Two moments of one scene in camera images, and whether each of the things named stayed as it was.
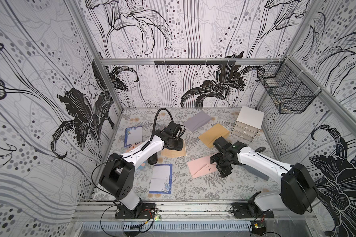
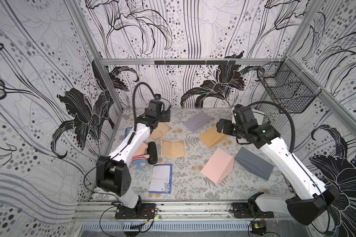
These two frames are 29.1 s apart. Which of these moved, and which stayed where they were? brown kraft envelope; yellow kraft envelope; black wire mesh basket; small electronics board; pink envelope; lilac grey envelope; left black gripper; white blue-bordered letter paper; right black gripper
Moved: pink envelope; left black gripper; right black gripper
Stayed: black wire mesh basket; small electronics board; brown kraft envelope; lilac grey envelope; yellow kraft envelope; white blue-bordered letter paper
